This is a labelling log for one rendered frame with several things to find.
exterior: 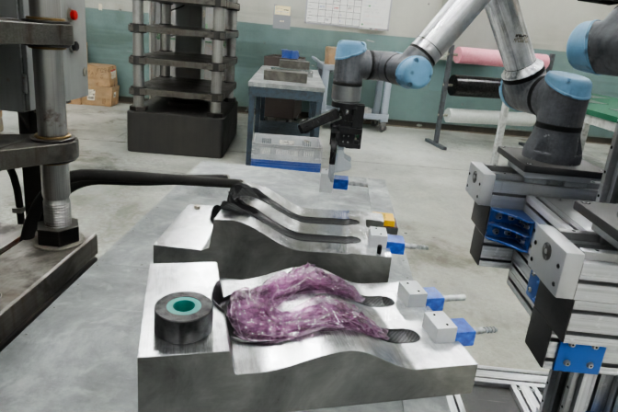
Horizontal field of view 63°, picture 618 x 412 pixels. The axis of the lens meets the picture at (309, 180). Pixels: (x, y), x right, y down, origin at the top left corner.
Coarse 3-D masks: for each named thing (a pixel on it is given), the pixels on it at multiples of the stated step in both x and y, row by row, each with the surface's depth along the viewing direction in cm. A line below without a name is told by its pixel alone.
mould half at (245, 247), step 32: (192, 224) 118; (224, 224) 104; (256, 224) 106; (288, 224) 115; (320, 224) 119; (352, 224) 119; (160, 256) 107; (192, 256) 107; (224, 256) 106; (256, 256) 106; (288, 256) 105; (320, 256) 105; (352, 256) 104; (384, 256) 104
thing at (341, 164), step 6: (342, 150) 132; (342, 156) 132; (336, 162) 132; (342, 162) 132; (348, 162) 132; (330, 168) 132; (336, 168) 132; (342, 168) 132; (348, 168) 132; (330, 174) 133; (330, 180) 134
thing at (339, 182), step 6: (324, 168) 139; (324, 174) 135; (324, 180) 135; (336, 180) 135; (342, 180) 135; (348, 180) 135; (324, 186) 136; (330, 186) 135; (336, 186) 136; (342, 186) 136; (360, 186) 137; (366, 186) 137; (324, 192) 136; (330, 192) 136
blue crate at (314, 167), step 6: (252, 162) 427; (258, 162) 427; (264, 162) 427; (270, 162) 427; (276, 162) 428; (282, 162) 428; (288, 162) 428; (294, 162) 428; (300, 162) 428; (282, 168) 430; (288, 168) 430; (294, 168) 430; (300, 168) 430; (306, 168) 431; (312, 168) 431; (318, 168) 431
